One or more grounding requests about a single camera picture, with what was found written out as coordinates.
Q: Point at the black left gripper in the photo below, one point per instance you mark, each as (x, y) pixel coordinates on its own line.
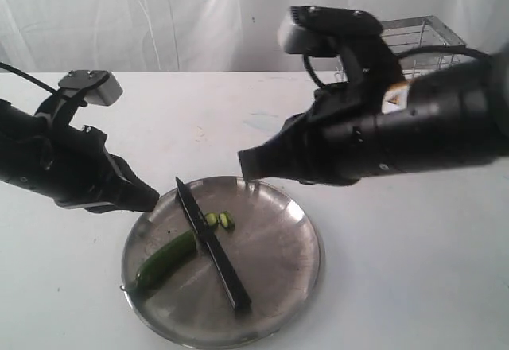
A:
(74, 169)

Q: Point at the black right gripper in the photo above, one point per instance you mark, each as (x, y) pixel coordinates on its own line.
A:
(337, 141)

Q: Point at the green cucumber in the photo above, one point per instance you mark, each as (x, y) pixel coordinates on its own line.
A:
(162, 263)

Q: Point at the black handled kitchen knife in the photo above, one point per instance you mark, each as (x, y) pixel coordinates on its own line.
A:
(232, 285)

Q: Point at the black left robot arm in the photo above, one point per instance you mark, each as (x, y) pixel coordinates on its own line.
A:
(13, 121)

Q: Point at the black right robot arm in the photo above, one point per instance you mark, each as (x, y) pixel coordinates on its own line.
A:
(452, 118)

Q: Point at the round stainless steel plate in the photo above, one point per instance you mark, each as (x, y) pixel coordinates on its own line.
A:
(274, 248)

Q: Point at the white backdrop curtain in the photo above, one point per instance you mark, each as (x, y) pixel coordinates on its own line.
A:
(199, 35)

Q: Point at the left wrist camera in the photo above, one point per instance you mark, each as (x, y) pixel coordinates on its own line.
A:
(78, 89)

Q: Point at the wire metal utensil basket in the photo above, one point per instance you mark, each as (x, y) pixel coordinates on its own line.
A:
(412, 32)

